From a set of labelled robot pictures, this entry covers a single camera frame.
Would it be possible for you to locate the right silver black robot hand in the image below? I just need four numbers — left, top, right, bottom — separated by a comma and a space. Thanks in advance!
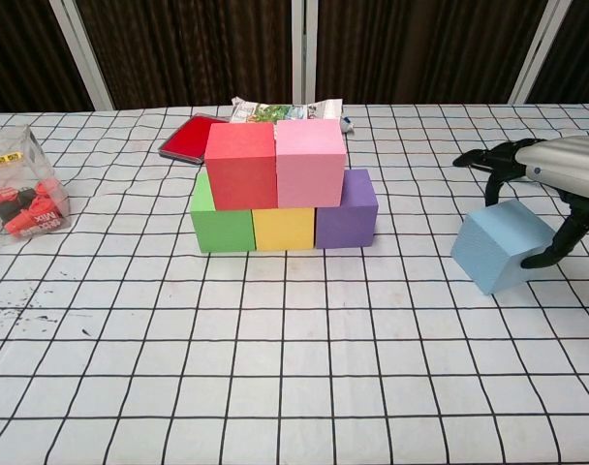
451, 135, 589, 270

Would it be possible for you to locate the blue foam cube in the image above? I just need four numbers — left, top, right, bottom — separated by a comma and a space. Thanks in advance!
449, 201, 557, 296

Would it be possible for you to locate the purple foam cube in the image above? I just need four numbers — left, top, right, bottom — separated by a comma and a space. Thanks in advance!
315, 168, 379, 250

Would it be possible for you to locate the pink foam cube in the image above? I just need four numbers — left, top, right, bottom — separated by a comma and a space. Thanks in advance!
274, 118, 348, 209

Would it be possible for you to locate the yellow foam cube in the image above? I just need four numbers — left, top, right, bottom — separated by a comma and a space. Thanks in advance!
252, 206, 318, 252

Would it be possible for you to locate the red foam cube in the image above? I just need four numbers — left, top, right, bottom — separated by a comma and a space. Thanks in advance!
204, 122, 279, 211

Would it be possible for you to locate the green foam cube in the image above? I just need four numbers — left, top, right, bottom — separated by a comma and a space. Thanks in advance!
190, 171, 257, 254

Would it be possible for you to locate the dark brown partition panel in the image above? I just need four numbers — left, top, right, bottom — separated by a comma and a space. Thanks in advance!
526, 0, 589, 106
315, 0, 550, 106
0, 0, 95, 115
76, 0, 295, 110

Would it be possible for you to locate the crumpled white snack bag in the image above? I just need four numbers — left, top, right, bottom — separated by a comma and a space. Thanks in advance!
230, 96, 345, 125

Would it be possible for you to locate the red ink pad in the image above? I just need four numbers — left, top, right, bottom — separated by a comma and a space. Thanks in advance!
157, 113, 231, 166

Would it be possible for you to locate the plastic bag of small items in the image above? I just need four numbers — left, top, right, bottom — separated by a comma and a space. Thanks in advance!
0, 124, 72, 237

